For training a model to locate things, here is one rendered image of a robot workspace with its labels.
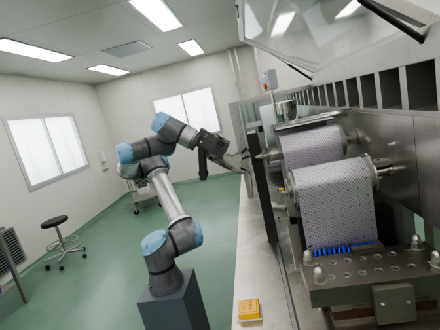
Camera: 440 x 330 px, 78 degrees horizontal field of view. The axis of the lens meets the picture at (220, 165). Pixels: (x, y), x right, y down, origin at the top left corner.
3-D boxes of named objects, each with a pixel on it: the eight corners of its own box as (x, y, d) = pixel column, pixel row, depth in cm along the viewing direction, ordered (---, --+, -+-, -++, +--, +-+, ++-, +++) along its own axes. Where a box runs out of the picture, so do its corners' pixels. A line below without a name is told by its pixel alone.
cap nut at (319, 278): (311, 277, 81) (310, 264, 81) (324, 275, 81) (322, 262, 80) (315, 285, 78) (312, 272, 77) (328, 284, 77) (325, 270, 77)
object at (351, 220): (308, 255, 96) (299, 206, 92) (378, 244, 93) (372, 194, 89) (308, 255, 96) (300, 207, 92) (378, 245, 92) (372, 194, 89)
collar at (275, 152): (269, 160, 124) (266, 146, 123) (282, 157, 123) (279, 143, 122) (270, 163, 118) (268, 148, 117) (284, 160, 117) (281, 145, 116)
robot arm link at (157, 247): (144, 264, 119) (135, 236, 116) (173, 251, 125) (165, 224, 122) (150, 276, 108) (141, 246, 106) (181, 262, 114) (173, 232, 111)
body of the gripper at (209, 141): (230, 145, 90) (198, 128, 90) (219, 167, 92) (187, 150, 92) (232, 141, 97) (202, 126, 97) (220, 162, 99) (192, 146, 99)
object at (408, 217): (295, 152, 312) (291, 132, 307) (298, 152, 311) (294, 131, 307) (408, 267, 95) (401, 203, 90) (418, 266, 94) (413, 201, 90)
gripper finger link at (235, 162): (251, 162, 89) (227, 148, 90) (243, 177, 91) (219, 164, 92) (253, 161, 92) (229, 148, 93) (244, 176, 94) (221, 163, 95)
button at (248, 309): (239, 306, 95) (238, 299, 95) (259, 303, 94) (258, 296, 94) (239, 321, 89) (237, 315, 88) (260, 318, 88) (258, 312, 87)
